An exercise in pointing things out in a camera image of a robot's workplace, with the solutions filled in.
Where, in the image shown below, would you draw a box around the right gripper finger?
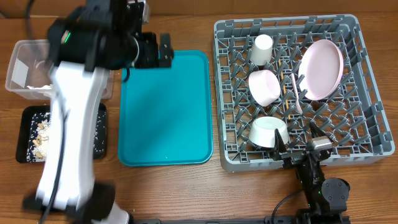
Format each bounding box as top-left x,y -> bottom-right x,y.
274,129 -> 287,152
308,121 -> 325,138

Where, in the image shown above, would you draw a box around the white bowl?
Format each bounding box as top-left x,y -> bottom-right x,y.
249,116 -> 289,147

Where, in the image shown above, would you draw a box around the white plastic fork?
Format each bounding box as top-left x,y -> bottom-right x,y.
290,73 -> 303,115

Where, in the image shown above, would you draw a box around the wooden chopstick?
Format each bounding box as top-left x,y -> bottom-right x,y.
278,59 -> 291,121

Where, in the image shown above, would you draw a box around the large white plate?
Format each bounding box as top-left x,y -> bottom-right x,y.
298,39 -> 344,100

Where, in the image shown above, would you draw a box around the white paper cup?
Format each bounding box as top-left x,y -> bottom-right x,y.
250,34 -> 273,66

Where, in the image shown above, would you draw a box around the white napkin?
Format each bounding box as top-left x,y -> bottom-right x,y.
27,84 -> 53,98

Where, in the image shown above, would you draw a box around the peanuts and rice leftovers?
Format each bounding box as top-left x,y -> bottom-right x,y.
26,110 -> 106,162

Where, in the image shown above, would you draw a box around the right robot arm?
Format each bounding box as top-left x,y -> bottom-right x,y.
264,122 -> 351,224

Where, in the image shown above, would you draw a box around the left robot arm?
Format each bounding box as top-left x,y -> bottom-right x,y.
22,0 -> 174,223

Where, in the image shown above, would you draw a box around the grey dishwasher rack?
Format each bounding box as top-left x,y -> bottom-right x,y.
213,14 -> 395,172

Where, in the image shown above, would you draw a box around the teal serving tray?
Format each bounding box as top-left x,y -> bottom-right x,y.
118,50 -> 213,167

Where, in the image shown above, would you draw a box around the clear plastic bin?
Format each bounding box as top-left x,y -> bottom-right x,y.
5,39 -> 116,101

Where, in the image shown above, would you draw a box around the black tray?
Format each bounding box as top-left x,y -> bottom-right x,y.
16,104 -> 107,163

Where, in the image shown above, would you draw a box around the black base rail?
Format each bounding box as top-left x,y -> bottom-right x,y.
126,216 -> 299,224

